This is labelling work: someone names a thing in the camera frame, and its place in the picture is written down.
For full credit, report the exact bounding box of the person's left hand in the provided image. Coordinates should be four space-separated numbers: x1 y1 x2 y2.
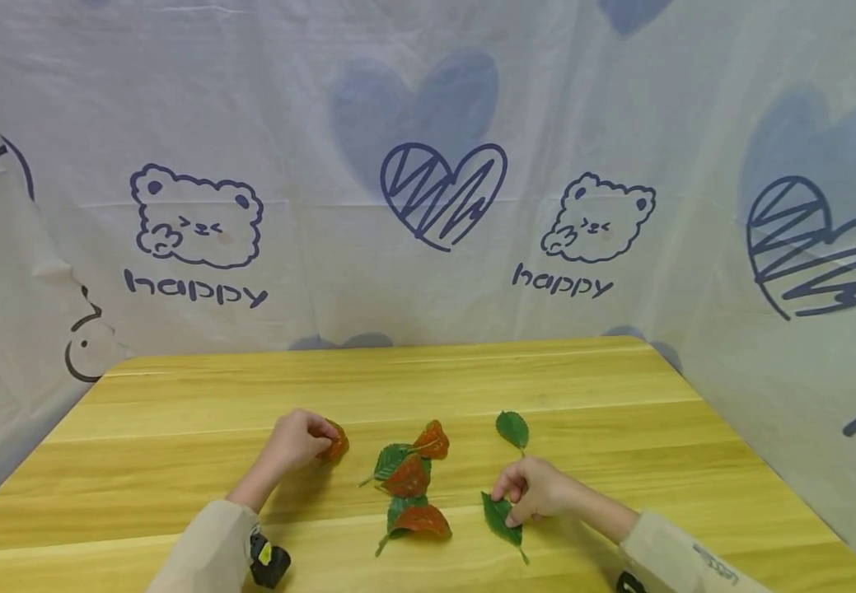
262 409 340 480

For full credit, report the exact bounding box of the person's right hand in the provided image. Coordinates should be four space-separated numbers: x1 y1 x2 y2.
489 456 587 529

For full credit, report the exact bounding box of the red leaf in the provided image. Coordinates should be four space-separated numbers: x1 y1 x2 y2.
382 454 432 498
412 419 451 460
316 419 351 463
395 504 453 542

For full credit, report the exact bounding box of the green leaf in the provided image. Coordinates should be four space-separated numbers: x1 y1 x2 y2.
358 442 433 488
494 410 531 458
479 491 531 567
375 493 430 558

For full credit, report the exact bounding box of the person's left forearm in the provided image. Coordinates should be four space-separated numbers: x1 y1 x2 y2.
146 458 286 593

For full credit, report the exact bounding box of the person's right forearm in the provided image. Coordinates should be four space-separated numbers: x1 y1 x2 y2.
574 484 779 593

